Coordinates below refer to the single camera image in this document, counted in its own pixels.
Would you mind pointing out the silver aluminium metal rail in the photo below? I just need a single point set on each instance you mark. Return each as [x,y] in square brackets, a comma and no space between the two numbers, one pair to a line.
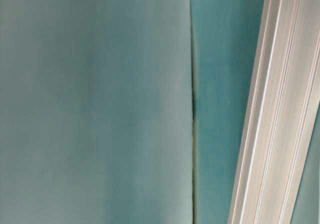
[281,111]

